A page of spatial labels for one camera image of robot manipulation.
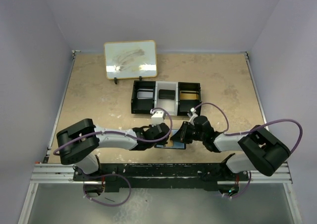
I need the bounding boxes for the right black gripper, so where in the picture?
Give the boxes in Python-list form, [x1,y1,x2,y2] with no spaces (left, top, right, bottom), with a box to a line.
[170,121,205,144]

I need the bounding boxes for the black leather card holder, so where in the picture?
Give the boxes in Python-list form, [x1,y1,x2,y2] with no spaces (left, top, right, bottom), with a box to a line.
[154,129,186,150]

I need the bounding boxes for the black white card sorting tray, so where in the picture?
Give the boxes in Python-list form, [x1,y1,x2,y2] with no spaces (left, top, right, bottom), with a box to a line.
[131,80,202,116]

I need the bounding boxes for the white board with yellow rim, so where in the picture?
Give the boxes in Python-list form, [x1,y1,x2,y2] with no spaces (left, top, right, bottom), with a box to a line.
[104,40,158,81]

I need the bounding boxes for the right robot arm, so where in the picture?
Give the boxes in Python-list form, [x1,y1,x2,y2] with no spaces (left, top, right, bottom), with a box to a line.
[170,116,291,180]

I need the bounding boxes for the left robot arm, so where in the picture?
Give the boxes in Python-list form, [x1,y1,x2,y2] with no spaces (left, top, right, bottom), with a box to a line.
[53,118,173,180]

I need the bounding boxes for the gold cards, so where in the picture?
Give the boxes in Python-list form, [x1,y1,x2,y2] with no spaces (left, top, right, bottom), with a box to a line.
[179,91,200,100]

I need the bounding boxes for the black VIP cards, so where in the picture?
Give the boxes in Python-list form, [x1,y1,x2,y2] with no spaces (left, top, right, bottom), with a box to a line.
[158,89,176,100]

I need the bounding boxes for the silver VIP cards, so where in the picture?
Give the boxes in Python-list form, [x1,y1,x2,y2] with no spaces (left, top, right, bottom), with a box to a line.
[136,88,154,100]

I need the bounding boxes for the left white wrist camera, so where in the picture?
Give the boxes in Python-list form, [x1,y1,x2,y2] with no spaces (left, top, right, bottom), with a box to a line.
[150,109,165,126]

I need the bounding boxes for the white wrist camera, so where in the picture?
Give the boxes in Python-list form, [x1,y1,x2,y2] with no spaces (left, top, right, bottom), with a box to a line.
[150,109,165,126]
[187,108,198,125]

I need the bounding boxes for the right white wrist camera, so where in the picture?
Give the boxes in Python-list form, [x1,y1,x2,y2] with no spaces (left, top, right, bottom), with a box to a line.
[187,108,198,125]

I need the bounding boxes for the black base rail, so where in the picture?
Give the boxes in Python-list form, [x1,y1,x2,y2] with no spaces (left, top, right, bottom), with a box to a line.
[73,163,249,192]

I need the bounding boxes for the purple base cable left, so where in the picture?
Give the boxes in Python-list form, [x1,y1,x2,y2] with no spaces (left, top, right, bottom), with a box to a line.
[83,174,131,207]

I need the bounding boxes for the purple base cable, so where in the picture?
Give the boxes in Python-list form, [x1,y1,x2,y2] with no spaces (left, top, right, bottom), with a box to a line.
[221,171,252,199]
[83,174,131,207]

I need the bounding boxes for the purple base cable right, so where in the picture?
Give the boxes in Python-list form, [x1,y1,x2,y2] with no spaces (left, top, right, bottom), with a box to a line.
[221,171,252,199]

